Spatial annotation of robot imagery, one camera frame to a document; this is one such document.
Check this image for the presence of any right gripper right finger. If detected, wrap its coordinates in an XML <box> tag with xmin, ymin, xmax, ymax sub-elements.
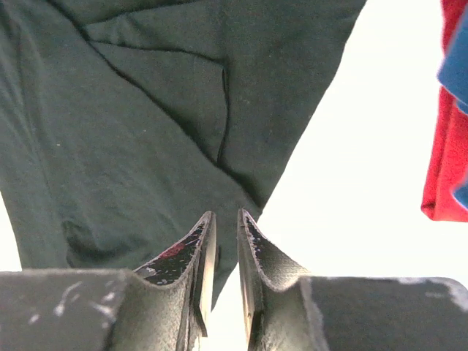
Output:
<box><xmin>237</xmin><ymin>209</ymin><xmax>467</xmax><ymax>351</ymax></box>

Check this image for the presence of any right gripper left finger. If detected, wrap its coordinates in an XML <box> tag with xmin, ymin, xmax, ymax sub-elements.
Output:
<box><xmin>1</xmin><ymin>212</ymin><xmax>216</xmax><ymax>351</ymax></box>

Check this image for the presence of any black t-shirt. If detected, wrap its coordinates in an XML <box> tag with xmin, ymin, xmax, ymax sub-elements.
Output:
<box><xmin>1</xmin><ymin>1</ymin><xmax>364</xmax><ymax>295</ymax></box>

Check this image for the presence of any folded red t-shirt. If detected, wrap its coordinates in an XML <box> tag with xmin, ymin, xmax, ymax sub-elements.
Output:
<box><xmin>420</xmin><ymin>0</ymin><xmax>468</xmax><ymax>222</ymax></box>

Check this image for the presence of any folded dark blue printed t-shirt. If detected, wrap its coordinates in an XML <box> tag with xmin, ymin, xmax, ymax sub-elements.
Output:
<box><xmin>437</xmin><ymin>4</ymin><xmax>467</xmax><ymax>115</ymax></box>

